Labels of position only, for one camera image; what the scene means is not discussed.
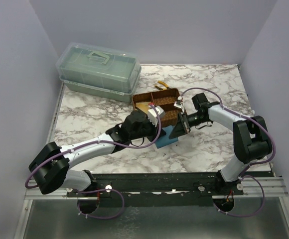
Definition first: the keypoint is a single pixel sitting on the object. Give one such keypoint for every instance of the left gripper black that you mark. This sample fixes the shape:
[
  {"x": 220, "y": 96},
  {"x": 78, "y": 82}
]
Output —
[{"x": 153, "y": 132}]

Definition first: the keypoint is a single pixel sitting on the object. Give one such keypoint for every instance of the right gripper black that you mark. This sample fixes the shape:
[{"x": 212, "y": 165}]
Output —
[{"x": 184, "y": 122}]

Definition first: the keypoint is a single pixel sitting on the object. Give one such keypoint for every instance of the blue leather card holder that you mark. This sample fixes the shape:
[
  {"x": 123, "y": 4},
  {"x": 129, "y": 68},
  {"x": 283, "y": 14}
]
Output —
[{"x": 164, "y": 139}]

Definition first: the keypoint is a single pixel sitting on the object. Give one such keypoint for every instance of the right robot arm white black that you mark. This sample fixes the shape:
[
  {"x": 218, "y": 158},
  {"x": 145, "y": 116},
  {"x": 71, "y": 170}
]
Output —
[{"x": 251, "y": 141}]

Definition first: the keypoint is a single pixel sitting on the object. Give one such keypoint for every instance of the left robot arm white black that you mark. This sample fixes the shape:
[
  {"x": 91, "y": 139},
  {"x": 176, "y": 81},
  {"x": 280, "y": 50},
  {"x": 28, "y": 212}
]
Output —
[{"x": 52, "y": 168}]

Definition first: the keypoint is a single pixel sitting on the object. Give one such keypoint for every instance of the brown woven divided basket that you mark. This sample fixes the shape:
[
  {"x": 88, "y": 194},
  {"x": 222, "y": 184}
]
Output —
[{"x": 165, "y": 99}]

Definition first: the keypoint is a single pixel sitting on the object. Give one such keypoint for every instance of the green plastic storage box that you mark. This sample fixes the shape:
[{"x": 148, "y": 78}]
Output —
[{"x": 99, "y": 71}]

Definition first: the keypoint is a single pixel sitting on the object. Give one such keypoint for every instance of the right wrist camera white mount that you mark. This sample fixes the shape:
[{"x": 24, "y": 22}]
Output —
[{"x": 179, "y": 104}]

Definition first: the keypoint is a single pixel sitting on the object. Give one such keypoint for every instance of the yellow handled pliers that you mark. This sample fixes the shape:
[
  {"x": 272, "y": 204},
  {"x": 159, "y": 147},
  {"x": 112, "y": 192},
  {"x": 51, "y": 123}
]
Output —
[{"x": 160, "y": 85}]

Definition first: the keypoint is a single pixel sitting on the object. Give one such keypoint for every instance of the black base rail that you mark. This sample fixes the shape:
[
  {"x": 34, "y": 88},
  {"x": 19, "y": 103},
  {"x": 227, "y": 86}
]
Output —
[{"x": 157, "y": 189}]

